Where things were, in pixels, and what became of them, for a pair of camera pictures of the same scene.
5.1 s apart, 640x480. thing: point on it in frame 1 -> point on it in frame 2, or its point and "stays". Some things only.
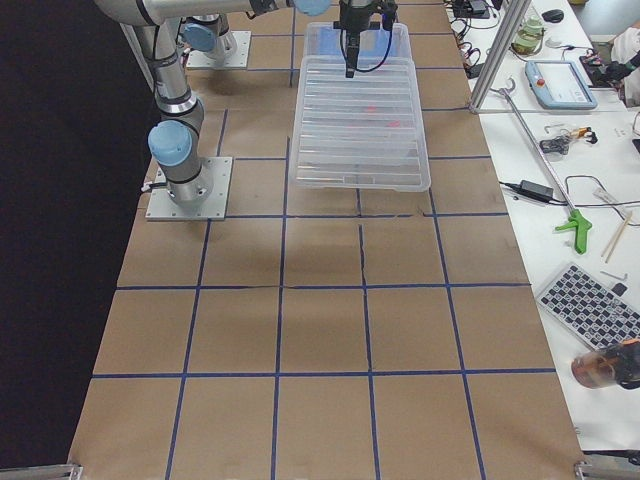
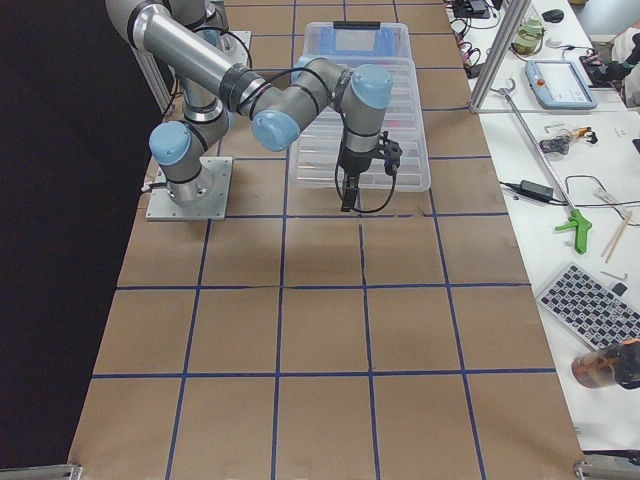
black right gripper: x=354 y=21 -> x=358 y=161
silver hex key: x=623 y=278 stays
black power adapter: x=535 y=191 stays
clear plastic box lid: x=365 y=132 stays
